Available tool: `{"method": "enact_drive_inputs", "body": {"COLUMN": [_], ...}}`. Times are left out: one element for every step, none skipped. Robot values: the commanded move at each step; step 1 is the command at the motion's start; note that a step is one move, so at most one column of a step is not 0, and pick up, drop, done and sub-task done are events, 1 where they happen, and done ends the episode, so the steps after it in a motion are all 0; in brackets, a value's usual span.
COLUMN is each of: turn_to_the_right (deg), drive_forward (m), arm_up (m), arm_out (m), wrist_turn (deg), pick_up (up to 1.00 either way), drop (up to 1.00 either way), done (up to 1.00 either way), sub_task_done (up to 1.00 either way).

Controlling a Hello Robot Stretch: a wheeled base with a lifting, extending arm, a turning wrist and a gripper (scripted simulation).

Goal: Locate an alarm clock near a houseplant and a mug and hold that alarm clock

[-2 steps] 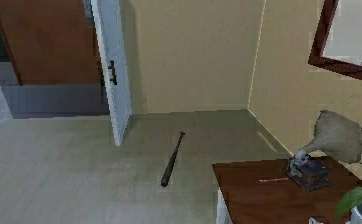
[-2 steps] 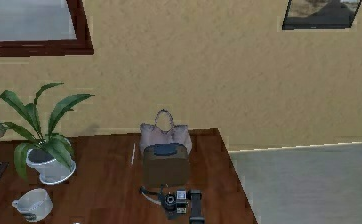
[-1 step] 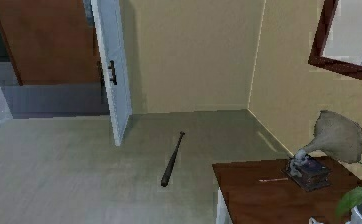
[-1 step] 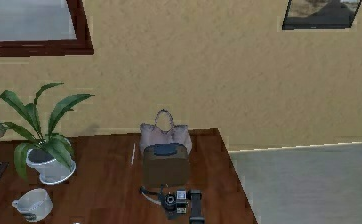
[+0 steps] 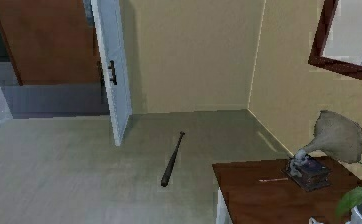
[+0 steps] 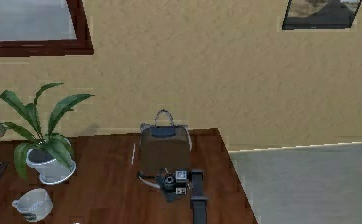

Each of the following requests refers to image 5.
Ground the green houseplant in white pot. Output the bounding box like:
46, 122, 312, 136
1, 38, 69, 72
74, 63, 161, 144
335, 161, 362, 224

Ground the black baseball bat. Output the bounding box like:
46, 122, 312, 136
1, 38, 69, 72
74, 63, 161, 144
160, 131, 186, 188

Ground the white room door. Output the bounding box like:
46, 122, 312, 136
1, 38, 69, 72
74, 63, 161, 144
90, 0, 133, 147

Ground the red pencil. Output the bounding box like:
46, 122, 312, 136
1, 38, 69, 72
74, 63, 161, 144
258, 177, 290, 183

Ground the brown wooden table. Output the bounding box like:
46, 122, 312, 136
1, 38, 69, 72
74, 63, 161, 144
211, 156, 362, 224

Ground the brown wooden cupboard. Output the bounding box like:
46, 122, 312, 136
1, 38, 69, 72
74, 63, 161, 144
0, 0, 103, 87

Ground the grey horn gramophone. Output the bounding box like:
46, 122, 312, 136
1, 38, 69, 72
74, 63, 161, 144
281, 110, 362, 193

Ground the black door handle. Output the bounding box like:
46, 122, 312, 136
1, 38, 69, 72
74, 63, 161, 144
108, 60, 118, 86

